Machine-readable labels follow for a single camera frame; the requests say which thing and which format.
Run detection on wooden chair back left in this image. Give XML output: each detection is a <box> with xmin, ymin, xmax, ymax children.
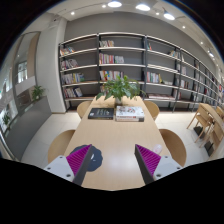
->
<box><xmin>77</xmin><ymin>101</ymin><xmax>91</xmax><ymax>118</ymax></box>

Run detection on wooden chair back right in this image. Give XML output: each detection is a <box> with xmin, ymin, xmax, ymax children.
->
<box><xmin>144</xmin><ymin>101</ymin><xmax>160</xmax><ymax>119</ymax></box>

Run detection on black book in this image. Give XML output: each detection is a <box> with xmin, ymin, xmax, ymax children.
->
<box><xmin>88</xmin><ymin>108</ymin><xmax>114</xmax><ymax>120</ymax></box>

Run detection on wooden chair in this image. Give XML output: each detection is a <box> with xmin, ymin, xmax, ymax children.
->
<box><xmin>160</xmin><ymin>129</ymin><xmax>187</xmax><ymax>166</ymax></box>
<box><xmin>48</xmin><ymin>130</ymin><xmax>75</xmax><ymax>163</ymax></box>
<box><xmin>77</xmin><ymin>101</ymin><xmax>91</xmax><ymax>118</ymax></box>
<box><xmin>144</xmin><ymin>101</ymin><xmax>160</xmax><ymax>119</ymax></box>

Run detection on wooden chairs at right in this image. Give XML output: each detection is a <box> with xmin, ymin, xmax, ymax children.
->
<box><xmin>192</xmin><ymin>103</ymin><xmax>224</xmax><ymax>156</ymax></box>

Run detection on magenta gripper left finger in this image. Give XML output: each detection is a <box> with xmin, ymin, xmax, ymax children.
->
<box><xmin>43</xmin><ymin>143</ymin><xmax>94</xmax><ymax>187</ymax></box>

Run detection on white computer mouse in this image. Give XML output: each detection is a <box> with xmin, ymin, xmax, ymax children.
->
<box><xmin>153</xmin><ymin>144</ymin><xmax>162</xmax><ymax>154</ymax></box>

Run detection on large grey bookshelf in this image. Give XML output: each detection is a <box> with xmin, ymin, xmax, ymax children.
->
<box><xmin>58</xmin><ymin>32</ymin><xmax>224</xmax><ymax>111</ymax></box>

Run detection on wooden chair front left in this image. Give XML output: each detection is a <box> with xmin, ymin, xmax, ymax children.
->
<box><xmin>48</xmin><ymin>130</ymin><xmax>75</xmax><ymax>163</ymax></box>

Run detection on green potted plant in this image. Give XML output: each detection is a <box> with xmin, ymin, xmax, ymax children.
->
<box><xmin>96</xmin><ymin>75</ymin><xmax>145</xmax><ymax>105</ymax></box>

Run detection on white book stack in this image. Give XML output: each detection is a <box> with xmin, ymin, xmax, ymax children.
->
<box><xmin>115</xmin><ymin>106</ymin><xmax>145</xmax><ymax>122</ymax></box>

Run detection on dark round mouse pad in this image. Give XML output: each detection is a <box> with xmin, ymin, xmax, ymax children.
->
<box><xmin>66</xmin><ymin>145</ymin><xmax>103</xmax><ymax>174</ymax></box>

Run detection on wooden chair front right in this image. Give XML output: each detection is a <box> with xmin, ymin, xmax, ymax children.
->
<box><xmin>160</xmin><ymin>129</ymin><xmax>187</xmax><ymax>166</ymax></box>

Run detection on potted plant at left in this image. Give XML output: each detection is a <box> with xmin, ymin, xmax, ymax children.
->
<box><xmin>32</xmin><ymin>86</ymin><xmax>44</xmax><ymax>101</ymax></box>

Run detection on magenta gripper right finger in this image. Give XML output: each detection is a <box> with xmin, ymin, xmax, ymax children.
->
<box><xmin>134</xmin><ymin>143</ymin><xmax>183</xmax><ymax>185</ymax></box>

